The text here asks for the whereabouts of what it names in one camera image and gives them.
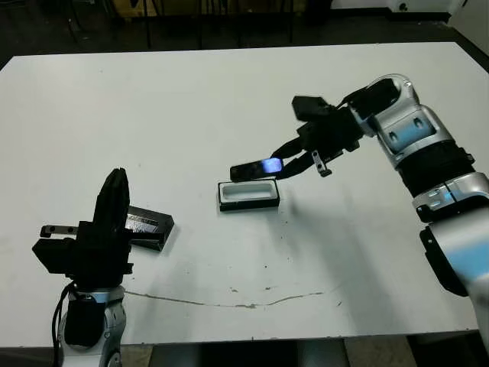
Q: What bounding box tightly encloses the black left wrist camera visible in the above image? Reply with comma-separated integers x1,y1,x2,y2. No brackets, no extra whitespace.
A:
31,236,78,274

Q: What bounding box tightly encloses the black trash bin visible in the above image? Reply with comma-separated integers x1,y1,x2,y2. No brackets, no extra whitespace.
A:
305,0,333,26

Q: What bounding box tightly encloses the black slim camera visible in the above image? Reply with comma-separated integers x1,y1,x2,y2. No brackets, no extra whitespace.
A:
229,158,285,183

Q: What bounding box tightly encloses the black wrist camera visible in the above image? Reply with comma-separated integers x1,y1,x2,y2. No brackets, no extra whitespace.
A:
31,236,78,274
291,95,339,124

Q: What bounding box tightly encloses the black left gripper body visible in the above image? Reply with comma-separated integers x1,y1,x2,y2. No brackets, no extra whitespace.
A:
40,219,134,287

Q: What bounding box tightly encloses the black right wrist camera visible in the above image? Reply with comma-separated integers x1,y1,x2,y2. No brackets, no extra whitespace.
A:
291,95,339,124

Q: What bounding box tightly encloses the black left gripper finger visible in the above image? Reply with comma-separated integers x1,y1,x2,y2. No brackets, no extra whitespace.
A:
93,167,124,232
120,167,131,231

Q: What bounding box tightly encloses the white cabinet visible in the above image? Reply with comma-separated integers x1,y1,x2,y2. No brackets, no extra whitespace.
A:
449,0,489,39

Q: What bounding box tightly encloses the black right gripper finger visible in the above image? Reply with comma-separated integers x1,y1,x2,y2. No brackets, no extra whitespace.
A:
270,137,307,160
277,150,318,181

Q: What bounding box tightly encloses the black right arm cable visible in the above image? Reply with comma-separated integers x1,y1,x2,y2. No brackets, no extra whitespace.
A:
338,84,370,110

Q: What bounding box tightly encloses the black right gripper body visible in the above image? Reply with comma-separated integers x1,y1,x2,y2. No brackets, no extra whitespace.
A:
296,109,362,179

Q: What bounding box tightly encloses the chair with grey seat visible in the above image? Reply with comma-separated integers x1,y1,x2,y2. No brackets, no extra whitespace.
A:
64,0,115,43

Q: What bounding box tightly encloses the black box lid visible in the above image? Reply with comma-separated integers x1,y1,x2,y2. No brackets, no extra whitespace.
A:
125,205,176,254

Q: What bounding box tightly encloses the black metal chair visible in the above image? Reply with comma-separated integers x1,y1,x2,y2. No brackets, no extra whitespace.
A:
143,0,203,50

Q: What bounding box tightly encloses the black box with white lining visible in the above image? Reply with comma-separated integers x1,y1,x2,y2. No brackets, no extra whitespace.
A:
217,178,280,213

